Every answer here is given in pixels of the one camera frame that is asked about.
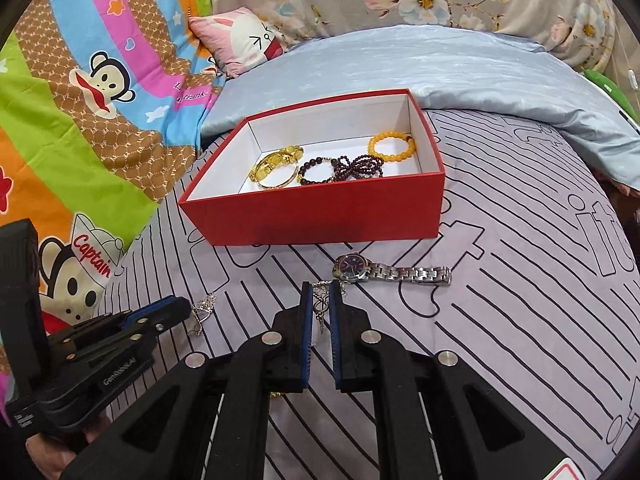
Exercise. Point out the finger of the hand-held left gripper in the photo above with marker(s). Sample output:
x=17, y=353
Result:
x=150, y=310
x=145, y=332

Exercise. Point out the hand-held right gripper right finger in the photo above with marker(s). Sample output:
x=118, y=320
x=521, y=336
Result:
x=336, y=340

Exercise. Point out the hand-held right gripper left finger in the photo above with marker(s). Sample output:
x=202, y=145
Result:
x=306, y=330

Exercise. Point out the silver metal wristwatch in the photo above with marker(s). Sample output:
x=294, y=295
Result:
x=350, y=266

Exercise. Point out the red cardboard box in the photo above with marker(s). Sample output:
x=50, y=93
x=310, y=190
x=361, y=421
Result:
x=310, y=215

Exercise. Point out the person's left hand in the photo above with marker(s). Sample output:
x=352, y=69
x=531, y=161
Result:
x=42, y=455

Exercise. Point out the cartoon monkey printed blanket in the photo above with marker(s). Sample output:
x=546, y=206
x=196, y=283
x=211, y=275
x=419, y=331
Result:
x=75, y=160

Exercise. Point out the red edged white object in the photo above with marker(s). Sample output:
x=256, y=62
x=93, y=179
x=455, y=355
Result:
x=567, y=471

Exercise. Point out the pink rabbit pillow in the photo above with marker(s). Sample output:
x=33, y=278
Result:
x=235, y=40

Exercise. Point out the light blue pillow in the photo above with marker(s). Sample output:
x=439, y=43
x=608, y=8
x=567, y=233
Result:
x=450, y=70

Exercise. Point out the green plush object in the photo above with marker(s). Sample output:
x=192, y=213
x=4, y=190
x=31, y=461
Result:
x=600, y=77

